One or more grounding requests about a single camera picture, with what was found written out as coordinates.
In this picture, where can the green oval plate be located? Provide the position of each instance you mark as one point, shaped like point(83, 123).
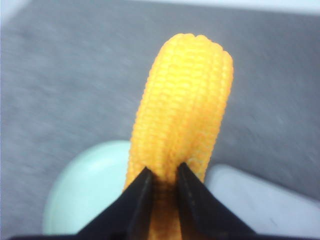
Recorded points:
point(89, 184)

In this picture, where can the yellow corn cob piece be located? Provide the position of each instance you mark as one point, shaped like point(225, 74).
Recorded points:
point(178, 121)

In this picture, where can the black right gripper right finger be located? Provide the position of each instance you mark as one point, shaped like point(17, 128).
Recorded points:
point(200, 213)

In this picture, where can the silver digital kitchen scale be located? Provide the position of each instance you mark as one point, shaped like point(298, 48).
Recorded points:
point(266, 207)

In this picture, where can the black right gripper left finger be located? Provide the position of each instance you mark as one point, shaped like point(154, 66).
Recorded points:
point(130, 214)

